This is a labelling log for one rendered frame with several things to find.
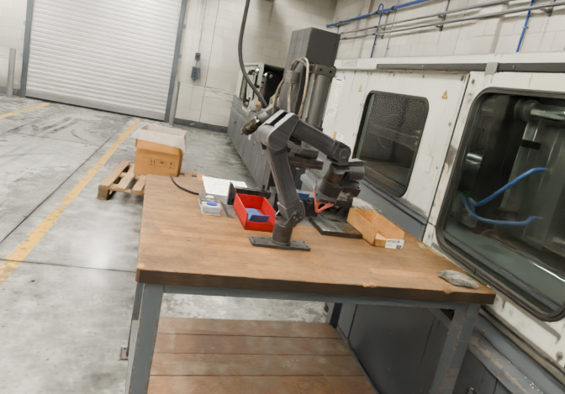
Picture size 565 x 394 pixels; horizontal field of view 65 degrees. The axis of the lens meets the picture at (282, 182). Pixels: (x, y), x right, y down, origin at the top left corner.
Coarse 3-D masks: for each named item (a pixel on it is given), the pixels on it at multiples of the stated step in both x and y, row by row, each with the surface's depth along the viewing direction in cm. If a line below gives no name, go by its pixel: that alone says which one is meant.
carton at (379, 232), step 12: (348, 216) 186; (360, 216) 177; (372, 216) 190; (360, 228) 175; (372, 228) 166; (384, 228) 180; (396, 228) 172; (372, 240) 165; (384, 240) 165; (396, 240) 167
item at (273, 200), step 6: (270, 198) 185; (276, 198) 179; (270, 204) 184; (276, 204) 180; (306, 204) 184; (312, 204) 184; (276, 210) 181; (306, 210) 184; (312, 210) 185; (306, 216) 185; (312, 216) 186
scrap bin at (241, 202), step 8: (240, 200) 176; (248, 200) 177; (256, 200) 178; (264, 200) 176; (240, 208) 162; (256, 208) 179; (264, 208) 175; (272, 208) 164; (240, 216) 161; (272, 216) 163; (248, 224) 153; (256, 224) 154; (264, 224) 155; (272, 224) 156
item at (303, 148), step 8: (288, 144) 190; (296, 144) 182; (304, 144) 180; (288, 152) 186; (296, 152) 180; (304, 152) 176; (312, 152) 177; (288, 160) 176; (296, 160) 177; (304, 160) 178; (312, 160) 179; (320, 160) 181; (296, 168) 182; (312, 168) 180; (320, 168) 181
